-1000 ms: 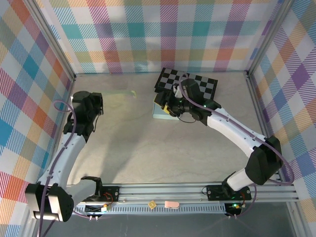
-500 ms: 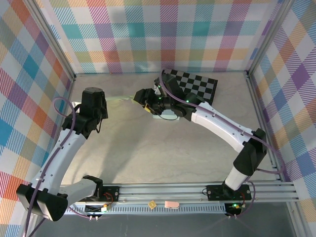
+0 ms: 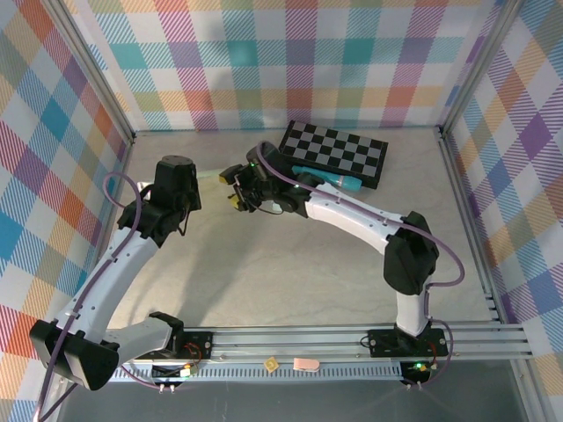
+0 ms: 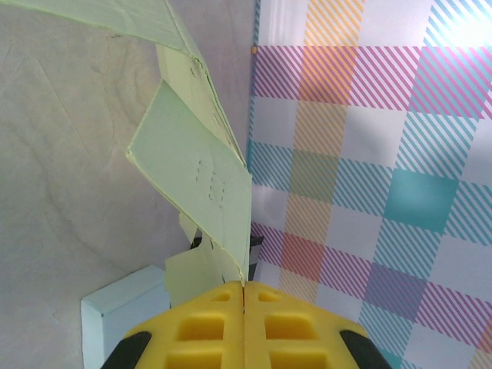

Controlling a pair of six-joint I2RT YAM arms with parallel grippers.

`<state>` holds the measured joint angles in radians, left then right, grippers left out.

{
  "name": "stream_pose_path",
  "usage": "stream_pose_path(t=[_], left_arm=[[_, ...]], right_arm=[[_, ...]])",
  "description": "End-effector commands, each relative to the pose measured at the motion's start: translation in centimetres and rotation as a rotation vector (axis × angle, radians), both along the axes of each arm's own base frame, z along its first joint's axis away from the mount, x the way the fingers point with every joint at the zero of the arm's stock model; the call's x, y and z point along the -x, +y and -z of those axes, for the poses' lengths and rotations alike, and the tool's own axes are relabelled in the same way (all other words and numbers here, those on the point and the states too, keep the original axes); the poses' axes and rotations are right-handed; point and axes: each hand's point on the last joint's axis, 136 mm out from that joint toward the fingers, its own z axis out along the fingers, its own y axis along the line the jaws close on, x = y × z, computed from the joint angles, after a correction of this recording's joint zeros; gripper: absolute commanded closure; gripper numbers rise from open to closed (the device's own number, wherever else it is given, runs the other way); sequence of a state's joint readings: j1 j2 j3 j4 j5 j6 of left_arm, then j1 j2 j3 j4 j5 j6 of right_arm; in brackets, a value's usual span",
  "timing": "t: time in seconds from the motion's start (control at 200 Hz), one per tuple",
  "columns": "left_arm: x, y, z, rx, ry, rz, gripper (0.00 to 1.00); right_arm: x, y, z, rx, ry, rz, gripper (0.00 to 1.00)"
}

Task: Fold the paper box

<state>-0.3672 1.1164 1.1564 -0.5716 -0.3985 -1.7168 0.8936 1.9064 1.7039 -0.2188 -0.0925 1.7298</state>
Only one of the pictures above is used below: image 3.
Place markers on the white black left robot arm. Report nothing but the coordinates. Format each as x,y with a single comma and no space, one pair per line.
110,272

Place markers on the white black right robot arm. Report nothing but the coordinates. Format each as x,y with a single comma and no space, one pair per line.
352,215

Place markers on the teal marker pen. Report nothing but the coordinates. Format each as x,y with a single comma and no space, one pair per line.
338,180

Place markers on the black grey folding chessboard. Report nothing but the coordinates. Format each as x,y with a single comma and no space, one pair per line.
334,149

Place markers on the small yellow tag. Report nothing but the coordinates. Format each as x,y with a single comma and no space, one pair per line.
271,364

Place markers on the small circuit board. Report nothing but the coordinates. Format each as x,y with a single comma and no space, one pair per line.
418,368
187,371

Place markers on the pink eraser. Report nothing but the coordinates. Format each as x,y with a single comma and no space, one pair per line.
306,365

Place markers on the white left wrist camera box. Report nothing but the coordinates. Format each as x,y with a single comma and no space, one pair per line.
145,186

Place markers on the aluminium side rail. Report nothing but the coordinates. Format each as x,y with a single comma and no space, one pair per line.
126,158
462,198

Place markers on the aluminium frame post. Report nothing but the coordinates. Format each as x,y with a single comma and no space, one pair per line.
478,66
97,74

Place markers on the wide aluminium mounting rail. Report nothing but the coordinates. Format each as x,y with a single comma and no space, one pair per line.
286,340

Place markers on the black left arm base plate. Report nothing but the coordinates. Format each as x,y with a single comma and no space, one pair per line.
198,345

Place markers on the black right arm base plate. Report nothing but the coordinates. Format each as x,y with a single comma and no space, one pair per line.
387,343

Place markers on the aluminium frame leg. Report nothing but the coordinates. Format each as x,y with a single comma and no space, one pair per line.
52,406
530,395

